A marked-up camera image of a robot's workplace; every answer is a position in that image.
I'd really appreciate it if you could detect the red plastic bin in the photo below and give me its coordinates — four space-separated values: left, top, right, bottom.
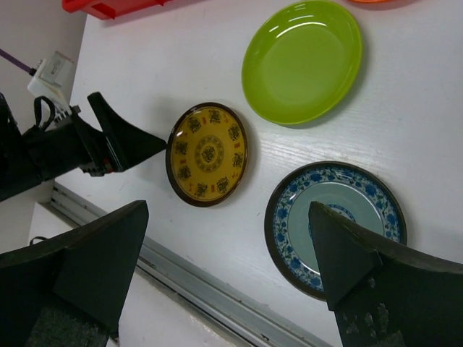
61 0 206 22

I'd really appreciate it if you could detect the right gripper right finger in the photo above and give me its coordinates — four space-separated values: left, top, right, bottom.
308 202 462 346

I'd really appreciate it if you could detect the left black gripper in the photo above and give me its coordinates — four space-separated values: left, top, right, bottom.
1 92 167 201

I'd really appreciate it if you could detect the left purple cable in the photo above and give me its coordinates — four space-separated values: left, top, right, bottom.
0 48 37 75

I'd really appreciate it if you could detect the yellow patterned plate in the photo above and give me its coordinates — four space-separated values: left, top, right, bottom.
166 102 248 207

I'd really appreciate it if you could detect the blue floral plate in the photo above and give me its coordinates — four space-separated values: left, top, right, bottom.
264 161 407 300

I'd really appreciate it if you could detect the lime green plate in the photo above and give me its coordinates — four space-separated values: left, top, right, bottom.
242 1 363 125

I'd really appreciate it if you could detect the aluminium front rail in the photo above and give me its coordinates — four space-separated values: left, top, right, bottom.
52 179 341 346

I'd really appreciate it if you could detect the orange plate near bin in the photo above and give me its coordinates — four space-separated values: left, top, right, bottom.
350 0 391 4

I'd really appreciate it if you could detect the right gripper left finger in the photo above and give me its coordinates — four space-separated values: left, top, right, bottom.
1 200 149 346

